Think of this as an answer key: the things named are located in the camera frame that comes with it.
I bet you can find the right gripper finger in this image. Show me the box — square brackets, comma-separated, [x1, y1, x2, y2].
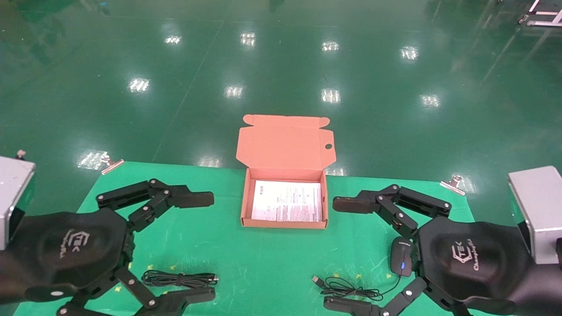
[324, 277, 466, 316]
[332, 184, 452, 240]

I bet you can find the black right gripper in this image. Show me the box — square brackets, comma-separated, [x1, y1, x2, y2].
[413, 219, 562, 316]

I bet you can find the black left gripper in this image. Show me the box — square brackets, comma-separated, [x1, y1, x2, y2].
[0, 208, 133, 304]

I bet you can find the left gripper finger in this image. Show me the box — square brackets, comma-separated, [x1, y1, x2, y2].
[96, 179, 215, 233]
[57, 269, 216, 316]

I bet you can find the black data cable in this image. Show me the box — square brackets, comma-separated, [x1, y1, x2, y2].
[141, 270, 219, 289]

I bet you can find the black mouse cable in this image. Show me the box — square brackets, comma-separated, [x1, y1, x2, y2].
[313, 236, 415, 301]

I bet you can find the open orange cardboard box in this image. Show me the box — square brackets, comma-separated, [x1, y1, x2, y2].
[236, 114, 336, 230]

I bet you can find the green table mat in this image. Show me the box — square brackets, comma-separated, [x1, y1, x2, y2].
[13, 161, 514, 316]

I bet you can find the white printed instruction sheet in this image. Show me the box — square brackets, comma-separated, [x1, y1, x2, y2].
[251, 180, 323, 222]

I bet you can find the metal binder clip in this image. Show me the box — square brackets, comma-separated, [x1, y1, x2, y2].
[101, 153, 125, 175]
[440, 175, 466, 196]

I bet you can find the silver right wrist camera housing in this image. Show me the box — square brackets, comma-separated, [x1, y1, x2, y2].
[508, 166, 562, 265]

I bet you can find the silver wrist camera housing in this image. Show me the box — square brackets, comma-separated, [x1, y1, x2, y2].
[508, 166, 562, 265]
[0, 150, 36, 251]

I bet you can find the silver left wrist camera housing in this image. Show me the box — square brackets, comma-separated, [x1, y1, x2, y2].
[0, 150, 36, 251]

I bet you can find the white wheeled cart frame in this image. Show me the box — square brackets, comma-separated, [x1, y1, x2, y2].
[518, 0, 562, 27]

